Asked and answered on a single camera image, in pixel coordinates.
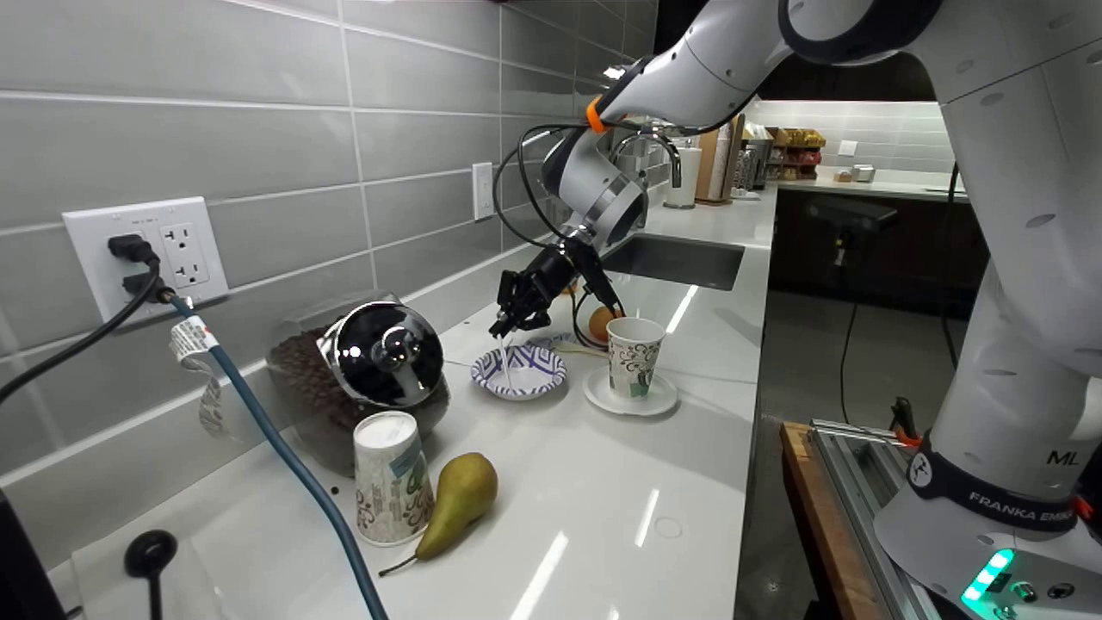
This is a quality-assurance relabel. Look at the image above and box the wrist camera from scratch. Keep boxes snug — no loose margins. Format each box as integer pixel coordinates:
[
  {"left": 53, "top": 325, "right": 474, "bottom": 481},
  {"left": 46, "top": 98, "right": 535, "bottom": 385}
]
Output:
[{"left": 570, "top": 236, "right": 625, "bottom": 316}]

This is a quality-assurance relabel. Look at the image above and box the black cable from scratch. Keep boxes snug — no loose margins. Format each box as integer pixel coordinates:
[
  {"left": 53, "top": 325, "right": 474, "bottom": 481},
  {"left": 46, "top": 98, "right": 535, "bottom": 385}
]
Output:
[{"left": 0, "top": 233, "right": 178, "bottom": 406}]

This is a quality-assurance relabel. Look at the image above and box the green pear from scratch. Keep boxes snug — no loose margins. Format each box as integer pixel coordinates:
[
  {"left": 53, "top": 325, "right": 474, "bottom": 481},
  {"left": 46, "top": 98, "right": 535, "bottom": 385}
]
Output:
[{"left": 378, "top": 451, "right": 500, "bottom": 579}]

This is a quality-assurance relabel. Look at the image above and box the wooden cup holder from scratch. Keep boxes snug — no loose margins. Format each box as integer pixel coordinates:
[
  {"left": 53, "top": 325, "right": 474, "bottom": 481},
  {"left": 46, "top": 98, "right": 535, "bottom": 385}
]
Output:
[{"left": 695, "top": 112, "right": 746, "bottom": 206}]

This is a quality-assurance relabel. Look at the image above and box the shelf with snacks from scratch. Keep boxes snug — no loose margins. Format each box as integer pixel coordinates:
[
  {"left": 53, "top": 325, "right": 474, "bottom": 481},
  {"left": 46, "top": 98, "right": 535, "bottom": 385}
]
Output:
[{"left": 765, "top": 127, "right": 828, "bottom": 181}]

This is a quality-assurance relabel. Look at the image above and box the black appliance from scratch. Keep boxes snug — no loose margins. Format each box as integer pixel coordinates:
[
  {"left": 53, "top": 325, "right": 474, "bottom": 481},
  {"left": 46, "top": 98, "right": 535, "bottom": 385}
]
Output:
[{"left": 0, "top": 489, "right": 68, "bottom": 620}]

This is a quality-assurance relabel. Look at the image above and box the paper towel roll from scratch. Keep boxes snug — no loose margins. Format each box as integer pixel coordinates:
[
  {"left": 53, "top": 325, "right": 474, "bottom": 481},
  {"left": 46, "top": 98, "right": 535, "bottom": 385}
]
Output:
[{"left": 664, "top": 146, "right": 704, "bottom": 210}]

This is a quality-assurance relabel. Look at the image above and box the chrome jar lid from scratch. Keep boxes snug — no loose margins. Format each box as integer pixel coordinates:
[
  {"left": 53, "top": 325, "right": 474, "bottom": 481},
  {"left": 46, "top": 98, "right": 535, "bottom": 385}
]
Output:
[{"left": 316, "top": 301, "right": 446, "bottom": 409}]

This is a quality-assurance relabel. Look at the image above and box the white switch plate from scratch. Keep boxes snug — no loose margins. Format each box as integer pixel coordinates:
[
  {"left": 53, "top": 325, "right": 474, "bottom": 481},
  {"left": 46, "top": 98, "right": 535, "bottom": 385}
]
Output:
[{"left": 471, "top": 161, "right": 497, "bottom": 222}]

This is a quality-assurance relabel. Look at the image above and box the blue cable with tag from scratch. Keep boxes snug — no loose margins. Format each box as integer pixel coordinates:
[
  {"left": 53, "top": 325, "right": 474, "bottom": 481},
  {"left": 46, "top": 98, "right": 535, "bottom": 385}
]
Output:
[{"left": 167, "top": 293, "right": 391, "bottom": 620}]

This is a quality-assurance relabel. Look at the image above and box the black and orange clamp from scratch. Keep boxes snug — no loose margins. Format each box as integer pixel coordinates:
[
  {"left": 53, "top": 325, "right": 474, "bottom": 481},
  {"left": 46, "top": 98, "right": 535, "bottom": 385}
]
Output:
[{"left": 889, "top": 396, "right": 924, "bottom": 450}]

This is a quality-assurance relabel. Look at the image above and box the paper plate with blue stripes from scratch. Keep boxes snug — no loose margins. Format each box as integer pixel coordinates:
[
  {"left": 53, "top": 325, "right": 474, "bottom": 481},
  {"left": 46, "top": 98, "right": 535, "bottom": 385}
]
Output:
[{"left": 470, "top": 344, "right": 569, "bottom": 402}]

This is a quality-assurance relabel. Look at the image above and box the sink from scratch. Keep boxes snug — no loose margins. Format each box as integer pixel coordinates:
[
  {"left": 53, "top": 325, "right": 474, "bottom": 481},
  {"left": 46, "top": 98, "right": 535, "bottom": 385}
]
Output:
[{"left": 599, "top": 233, "right": 746, "bottom": 293}]

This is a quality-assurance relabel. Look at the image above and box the chrome tap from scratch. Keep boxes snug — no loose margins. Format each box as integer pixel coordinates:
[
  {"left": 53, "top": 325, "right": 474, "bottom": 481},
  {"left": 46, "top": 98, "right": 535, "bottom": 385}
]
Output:
[{"left": 612, "top": 130, "right": 684, "bottom": 190}]

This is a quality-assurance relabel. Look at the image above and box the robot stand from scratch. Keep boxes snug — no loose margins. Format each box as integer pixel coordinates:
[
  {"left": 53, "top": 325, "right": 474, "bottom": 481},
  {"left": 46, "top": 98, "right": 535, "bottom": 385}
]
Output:
[{"left": 780, "top": 418, "right": 1102, "bottom": 620}]

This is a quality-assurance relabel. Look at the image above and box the glass jar of coffee beans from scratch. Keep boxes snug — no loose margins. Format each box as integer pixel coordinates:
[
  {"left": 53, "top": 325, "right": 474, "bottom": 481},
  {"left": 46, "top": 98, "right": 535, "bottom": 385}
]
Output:
[{"left": 266, "top": 292, "right": 451, "bottom": 478}]

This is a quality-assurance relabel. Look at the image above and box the patterned paper cup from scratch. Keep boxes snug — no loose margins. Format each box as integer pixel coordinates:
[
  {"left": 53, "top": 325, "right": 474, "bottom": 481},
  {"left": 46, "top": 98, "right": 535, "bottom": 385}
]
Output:
[
  {"left": 606, "top": 316, "right": 667, "bottom": 400},
  {"left": 352, "top": 410, "right": 436, "bottom": 548}
]

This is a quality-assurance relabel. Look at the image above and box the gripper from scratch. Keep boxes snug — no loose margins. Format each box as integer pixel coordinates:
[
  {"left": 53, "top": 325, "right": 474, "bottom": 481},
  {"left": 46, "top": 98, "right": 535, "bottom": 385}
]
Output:
[{"left": 489, "top": 243, "right": 581, "bottom": 338}]

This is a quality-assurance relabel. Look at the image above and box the camera on mount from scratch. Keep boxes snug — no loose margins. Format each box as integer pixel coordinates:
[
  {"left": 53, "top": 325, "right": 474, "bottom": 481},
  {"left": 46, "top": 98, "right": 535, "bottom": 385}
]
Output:
[{"left": 804, "top": 194, "right": 901, "bottom": 270}]

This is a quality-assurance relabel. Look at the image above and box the orange fruit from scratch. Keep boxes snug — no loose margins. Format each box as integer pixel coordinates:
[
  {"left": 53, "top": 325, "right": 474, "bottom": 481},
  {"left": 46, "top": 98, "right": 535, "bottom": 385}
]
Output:
[{"left": 587, "top": 306, "right": 623, "bottom": 344}]

